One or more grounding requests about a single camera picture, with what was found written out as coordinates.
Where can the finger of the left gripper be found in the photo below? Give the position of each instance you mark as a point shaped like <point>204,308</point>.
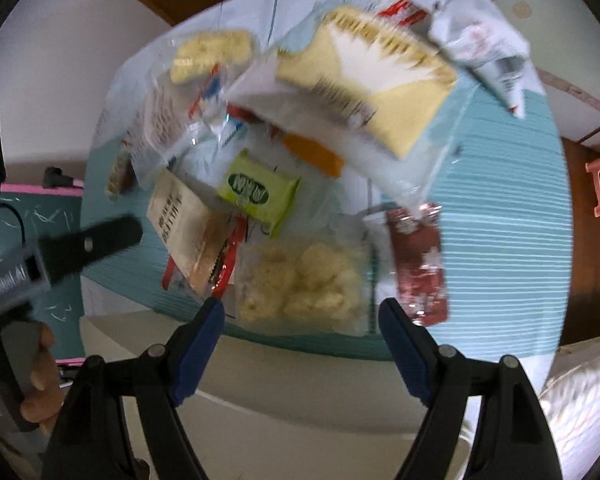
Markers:
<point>71,253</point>

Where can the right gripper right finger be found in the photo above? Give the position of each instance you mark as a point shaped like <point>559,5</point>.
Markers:
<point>411,347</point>

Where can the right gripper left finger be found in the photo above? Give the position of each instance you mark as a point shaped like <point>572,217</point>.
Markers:
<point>192,345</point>

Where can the white cream serving tray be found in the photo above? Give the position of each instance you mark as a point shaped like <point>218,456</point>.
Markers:
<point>267,413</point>

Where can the dark red snack packet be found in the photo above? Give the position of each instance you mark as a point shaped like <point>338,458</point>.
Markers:
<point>418,262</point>

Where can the brown white snack packet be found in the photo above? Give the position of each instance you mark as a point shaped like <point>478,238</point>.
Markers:
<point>202,243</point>

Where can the clear bag yellow puffs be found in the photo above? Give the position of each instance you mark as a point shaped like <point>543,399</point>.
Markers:
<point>304,286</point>

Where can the green wafer packet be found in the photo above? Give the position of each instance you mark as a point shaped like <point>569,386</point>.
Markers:
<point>260,192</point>

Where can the clear packet white label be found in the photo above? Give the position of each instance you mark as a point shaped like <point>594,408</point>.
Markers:
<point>169,122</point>

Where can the orange snack packet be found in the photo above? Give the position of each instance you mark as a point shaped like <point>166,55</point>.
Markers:
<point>314,154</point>

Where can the yellow noodle cake packet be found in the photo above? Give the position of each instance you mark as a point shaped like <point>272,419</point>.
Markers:
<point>199,54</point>

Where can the yellow white cake packet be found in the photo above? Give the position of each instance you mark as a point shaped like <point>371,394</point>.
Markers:
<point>359,74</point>

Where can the white printed snack bag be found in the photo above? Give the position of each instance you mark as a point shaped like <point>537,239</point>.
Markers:
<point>474,34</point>

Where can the red white cookie packet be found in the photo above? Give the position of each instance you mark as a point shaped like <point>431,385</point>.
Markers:
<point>404,13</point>

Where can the person's left hand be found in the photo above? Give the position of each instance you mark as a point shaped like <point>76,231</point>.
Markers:
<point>43,403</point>

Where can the white quilted bedding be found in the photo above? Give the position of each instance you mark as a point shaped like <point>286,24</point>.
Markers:
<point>570,400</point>

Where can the teal patterned tablecloth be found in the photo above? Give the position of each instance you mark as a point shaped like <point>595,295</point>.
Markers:
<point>506,216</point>

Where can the green chalkboard pink frame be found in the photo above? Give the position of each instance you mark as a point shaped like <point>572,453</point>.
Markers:
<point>29,213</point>

